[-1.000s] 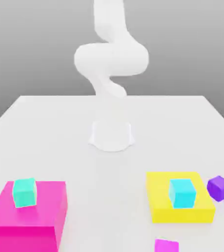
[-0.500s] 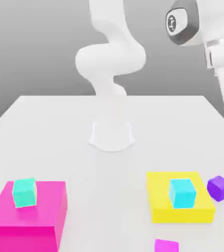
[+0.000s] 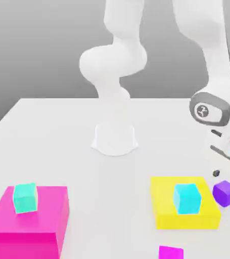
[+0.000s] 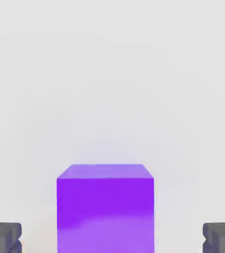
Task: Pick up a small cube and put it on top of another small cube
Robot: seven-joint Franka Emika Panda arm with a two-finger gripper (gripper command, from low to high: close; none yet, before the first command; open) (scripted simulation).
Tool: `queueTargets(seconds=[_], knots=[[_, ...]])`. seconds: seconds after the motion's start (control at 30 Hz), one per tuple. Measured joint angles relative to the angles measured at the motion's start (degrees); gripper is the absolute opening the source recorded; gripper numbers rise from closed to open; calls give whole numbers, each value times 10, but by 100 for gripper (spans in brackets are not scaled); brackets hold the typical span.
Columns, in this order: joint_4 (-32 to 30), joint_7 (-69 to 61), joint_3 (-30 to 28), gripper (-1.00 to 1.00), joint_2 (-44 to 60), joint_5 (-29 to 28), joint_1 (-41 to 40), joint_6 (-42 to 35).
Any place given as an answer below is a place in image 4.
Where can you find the small purple cube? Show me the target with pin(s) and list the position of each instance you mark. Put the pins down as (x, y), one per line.
(105, 207)

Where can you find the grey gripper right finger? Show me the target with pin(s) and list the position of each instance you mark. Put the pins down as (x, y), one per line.
(223, 239)

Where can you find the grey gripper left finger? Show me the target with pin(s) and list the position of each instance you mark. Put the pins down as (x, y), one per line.
(1, 239)

